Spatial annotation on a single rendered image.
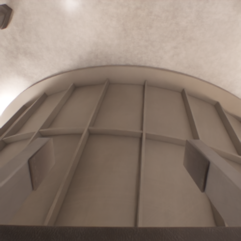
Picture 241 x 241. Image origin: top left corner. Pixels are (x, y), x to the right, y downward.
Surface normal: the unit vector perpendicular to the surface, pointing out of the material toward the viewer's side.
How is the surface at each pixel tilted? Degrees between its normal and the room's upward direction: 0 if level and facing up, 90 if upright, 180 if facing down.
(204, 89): 0
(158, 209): 90
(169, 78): 0
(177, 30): 0
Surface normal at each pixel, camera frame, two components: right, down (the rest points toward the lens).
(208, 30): -0.13, 0.62
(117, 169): 0.01, -0.77
